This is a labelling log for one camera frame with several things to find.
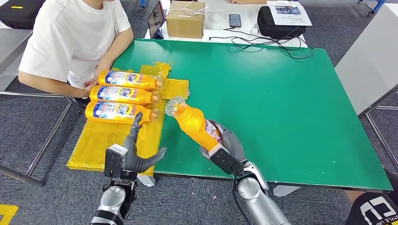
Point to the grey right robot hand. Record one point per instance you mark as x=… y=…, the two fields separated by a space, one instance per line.
x=233 y=144

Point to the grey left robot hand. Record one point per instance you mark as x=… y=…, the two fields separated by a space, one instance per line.
x=133 y=161

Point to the orange detergent bottle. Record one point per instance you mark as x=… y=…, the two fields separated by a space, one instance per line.
x=146 y=82
x=93 y=118
x=192 y=122
x=143 y=98

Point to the white table foot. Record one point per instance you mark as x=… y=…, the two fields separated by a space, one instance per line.
x=286 y=190
x=146 y=181

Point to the yellow taped mat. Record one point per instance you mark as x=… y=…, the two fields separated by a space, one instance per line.
x=93 y=146

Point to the black stool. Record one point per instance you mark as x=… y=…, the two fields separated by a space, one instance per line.
x=79 y=104

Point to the white power adapter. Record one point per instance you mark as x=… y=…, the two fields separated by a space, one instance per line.
x=254 y=31

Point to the black carrying case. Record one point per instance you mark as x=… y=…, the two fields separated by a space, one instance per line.
x=273 y=29
x=20 y=15

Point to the black smartphone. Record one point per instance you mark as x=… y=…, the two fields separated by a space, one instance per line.
x=235 y=20

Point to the brown cardboard box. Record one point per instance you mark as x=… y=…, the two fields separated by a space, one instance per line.
x=185 y=25

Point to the yellow floor marker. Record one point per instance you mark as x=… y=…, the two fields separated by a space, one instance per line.
x=7 y=213

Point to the printed paper sheet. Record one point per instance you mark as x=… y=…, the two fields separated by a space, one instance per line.
x=289 y=14

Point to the black tablet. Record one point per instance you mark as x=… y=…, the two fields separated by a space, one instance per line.
x=155 y=18

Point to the white side table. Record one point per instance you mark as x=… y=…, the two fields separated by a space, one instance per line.
x=367 y=62

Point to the blue metal leg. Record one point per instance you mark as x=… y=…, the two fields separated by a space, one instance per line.
x=142 y=3

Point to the grey metal bench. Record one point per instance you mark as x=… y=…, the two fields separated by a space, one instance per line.
x=11 y=42

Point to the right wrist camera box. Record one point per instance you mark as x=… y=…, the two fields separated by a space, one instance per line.
x=225 y=161

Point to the blue metal rack frame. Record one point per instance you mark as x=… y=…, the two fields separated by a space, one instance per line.
x=376 y=6

